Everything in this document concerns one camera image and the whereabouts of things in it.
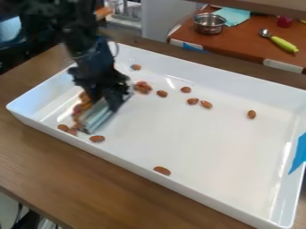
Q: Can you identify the pile of brown bits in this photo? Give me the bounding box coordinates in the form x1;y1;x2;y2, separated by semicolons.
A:
55;90;108;144
132;81;155;95

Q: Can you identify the red toy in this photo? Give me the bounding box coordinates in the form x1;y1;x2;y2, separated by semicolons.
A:
276;15;294;30

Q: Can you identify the scoop with green handle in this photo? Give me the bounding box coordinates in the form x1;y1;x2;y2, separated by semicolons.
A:
258;28;301;55

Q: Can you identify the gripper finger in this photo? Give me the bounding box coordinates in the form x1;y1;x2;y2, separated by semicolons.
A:
80;83;105;104
101;83;135;113

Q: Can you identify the blue cloth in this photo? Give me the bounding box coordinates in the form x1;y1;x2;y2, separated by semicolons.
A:
211;6;252;28

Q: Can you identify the silver pot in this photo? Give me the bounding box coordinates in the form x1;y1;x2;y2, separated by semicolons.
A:
192;13;227;36

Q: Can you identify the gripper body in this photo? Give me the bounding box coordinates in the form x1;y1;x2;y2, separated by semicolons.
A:
65;38;132;90

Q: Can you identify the wooden side table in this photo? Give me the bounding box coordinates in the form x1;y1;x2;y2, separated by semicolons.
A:
166;4;306;75

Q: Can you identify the white tray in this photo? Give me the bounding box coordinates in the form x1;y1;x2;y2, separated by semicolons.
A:
4;41;306;229

